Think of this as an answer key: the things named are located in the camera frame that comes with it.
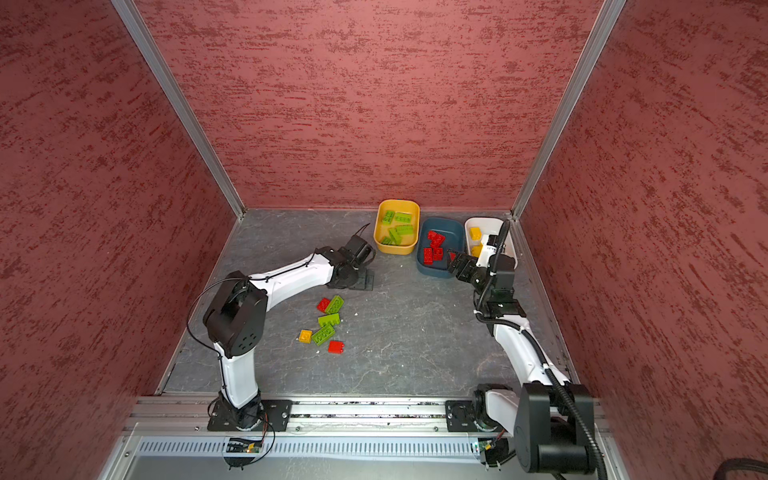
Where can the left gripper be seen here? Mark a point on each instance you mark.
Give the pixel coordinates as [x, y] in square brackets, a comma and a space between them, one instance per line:
[361, 283]

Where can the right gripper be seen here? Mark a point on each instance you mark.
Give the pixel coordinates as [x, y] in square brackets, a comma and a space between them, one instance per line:
[468, 265]

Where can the small orange lego brick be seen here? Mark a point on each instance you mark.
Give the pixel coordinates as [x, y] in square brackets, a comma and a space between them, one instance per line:
[305, 336]

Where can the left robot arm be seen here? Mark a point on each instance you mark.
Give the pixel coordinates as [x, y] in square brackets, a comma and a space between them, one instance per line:
[236, 316]

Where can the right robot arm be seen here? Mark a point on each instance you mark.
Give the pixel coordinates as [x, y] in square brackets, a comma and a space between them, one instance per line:
[551, 418]

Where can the teal plastic bin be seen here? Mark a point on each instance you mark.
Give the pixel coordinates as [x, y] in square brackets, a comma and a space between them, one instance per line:
[455, 241]

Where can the white plastic bin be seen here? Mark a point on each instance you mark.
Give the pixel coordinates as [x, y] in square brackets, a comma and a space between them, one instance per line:
[488, 225]

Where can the yellow plastic bin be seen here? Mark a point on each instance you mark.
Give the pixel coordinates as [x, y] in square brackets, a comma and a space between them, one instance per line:
[409, 242]

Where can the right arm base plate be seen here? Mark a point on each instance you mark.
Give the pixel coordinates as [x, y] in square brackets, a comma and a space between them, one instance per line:
[470, 416]

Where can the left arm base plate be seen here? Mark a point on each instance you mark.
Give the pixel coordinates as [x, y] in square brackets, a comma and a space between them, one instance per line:
[256, 415]

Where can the aluminium front rail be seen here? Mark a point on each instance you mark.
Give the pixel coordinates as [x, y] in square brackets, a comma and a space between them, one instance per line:
[343, 428]

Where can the right corner aluminium post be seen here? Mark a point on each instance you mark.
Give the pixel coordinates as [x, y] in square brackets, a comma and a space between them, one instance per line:
[603, 26]

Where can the corner aluminium post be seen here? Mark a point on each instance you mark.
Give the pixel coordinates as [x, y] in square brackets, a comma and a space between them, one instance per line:
[603, 26]
[139, 32]

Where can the left corner aluminium post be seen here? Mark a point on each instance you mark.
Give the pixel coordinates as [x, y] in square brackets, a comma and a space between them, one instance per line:
[139, 32]

